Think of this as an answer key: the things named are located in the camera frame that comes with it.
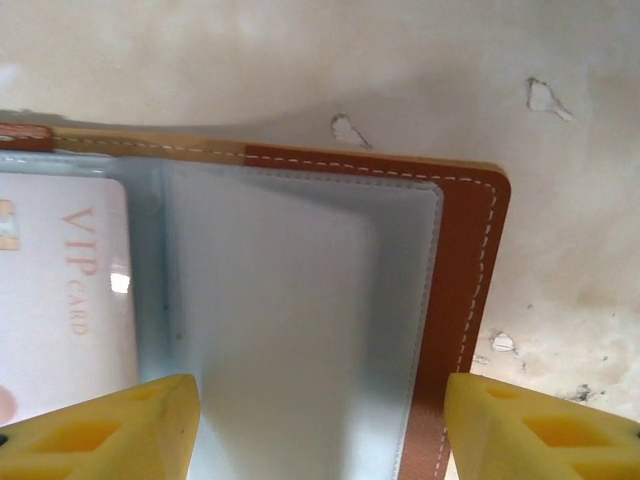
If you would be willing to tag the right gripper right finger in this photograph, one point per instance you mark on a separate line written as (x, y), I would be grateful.
(525, 440)

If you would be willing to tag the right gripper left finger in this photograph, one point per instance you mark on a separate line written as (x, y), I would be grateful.
(100, 440)

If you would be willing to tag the white VIP card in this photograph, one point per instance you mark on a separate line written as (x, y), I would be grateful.
(65, 300)

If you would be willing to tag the brown leather card holder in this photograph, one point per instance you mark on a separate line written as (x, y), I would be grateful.
(465, 280)

